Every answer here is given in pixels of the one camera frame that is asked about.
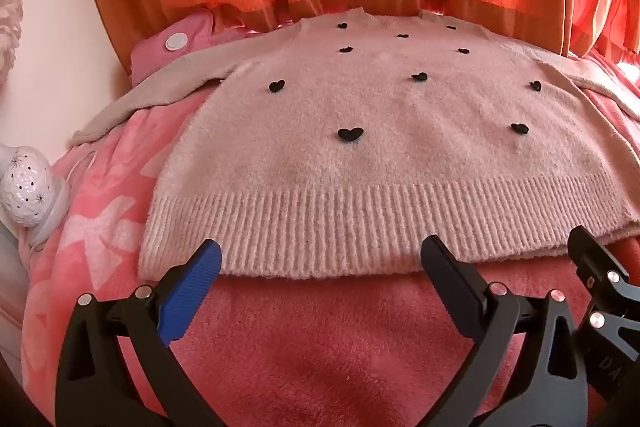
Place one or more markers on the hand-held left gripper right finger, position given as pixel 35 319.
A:
pixel 452 287

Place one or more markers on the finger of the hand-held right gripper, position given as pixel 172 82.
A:
pixel 607 264

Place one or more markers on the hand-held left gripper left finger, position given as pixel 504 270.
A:
pixel 192 294

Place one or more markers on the pink sweater with black hearts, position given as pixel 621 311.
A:
pixel 380 167

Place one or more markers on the pink blanket with white bows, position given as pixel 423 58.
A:
pixel 310 357

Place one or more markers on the white perforated lamp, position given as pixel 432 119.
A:
pixel 27 197

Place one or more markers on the pink cloth with white button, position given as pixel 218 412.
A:
pixel 160 49

